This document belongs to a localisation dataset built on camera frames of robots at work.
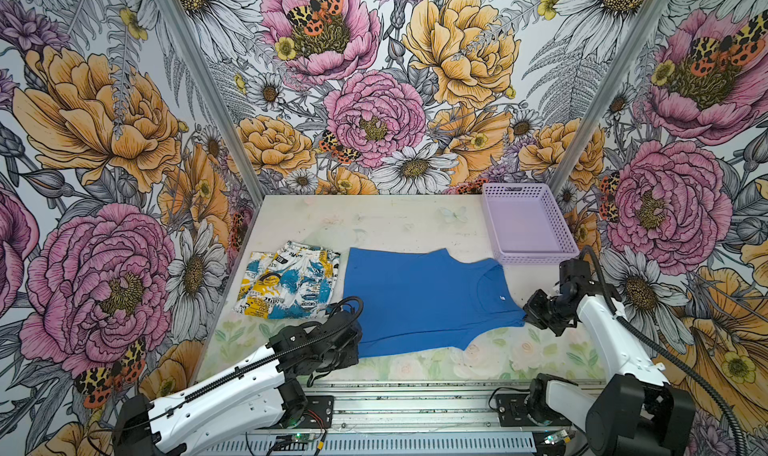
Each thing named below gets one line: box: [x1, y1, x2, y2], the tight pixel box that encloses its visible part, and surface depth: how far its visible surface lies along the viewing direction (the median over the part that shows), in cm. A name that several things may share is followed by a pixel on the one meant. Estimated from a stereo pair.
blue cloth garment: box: [343, 247, 527, 358], surface depth 99 cm
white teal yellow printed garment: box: [234, 241, 341, 319], surface depth 96 cm
